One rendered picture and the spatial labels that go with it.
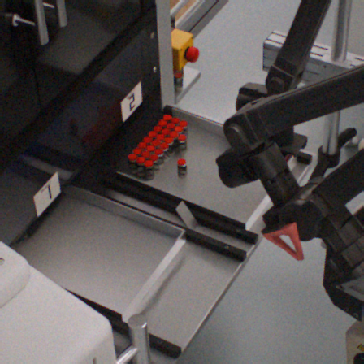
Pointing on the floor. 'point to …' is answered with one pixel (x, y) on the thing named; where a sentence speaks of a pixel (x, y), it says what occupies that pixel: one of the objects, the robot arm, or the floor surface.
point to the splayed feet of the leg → (335, 153)
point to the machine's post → (159, 97)
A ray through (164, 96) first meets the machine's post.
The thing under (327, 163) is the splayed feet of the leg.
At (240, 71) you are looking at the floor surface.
